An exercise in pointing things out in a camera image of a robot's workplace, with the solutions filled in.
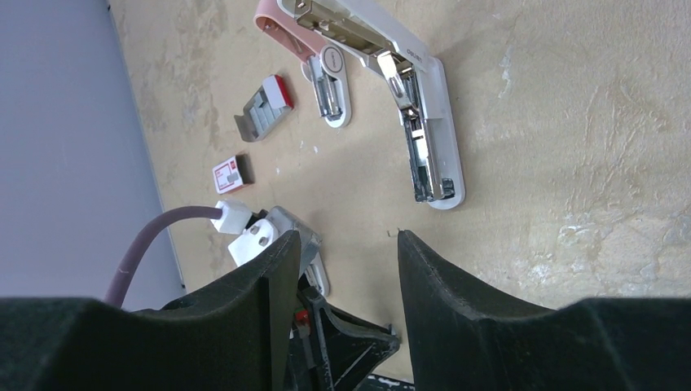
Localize red staple box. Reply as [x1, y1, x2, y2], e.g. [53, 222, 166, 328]
[212, 153, 255, 195]

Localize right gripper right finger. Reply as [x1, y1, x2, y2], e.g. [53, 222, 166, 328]
[398, 231, 690, 390]

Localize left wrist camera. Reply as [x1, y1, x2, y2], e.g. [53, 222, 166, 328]
[227, 206, 322, 275]

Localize silver staple strips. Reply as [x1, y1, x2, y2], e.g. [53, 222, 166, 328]
[244, 88, 284, 139]

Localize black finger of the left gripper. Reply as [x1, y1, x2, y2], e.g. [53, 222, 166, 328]
[297, 287, 400, 390]

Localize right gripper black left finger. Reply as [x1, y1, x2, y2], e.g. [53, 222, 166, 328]
[1, 231, 301, 390]

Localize pink and white stapler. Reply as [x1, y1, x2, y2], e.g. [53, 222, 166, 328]
[253, 0, 352, 129]

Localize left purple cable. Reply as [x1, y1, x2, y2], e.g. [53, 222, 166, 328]
[102, 200, 255, 309]

